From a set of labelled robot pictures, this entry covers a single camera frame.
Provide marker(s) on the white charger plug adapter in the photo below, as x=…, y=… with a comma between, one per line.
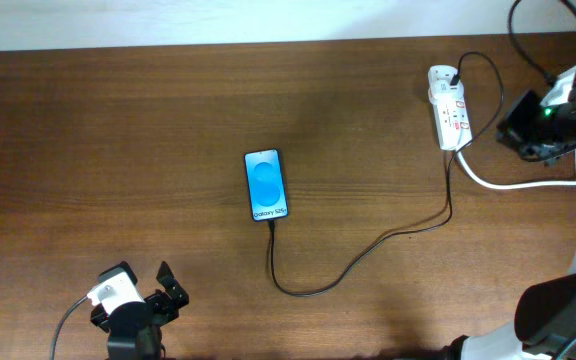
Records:
x=443, y=91

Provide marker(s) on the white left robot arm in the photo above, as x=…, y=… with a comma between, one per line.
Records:
x=142, y=344

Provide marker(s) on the blue Galaxy smartphone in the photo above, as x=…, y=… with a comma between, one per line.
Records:
x=268, y=200

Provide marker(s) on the white power strip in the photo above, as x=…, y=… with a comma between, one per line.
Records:
x=451, y=118

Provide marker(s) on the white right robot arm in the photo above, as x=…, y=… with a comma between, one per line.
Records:
x=544, y=324

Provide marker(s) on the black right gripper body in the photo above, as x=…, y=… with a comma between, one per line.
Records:
x=529, y=129

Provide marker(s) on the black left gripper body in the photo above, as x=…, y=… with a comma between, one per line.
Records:
x=162, y=310

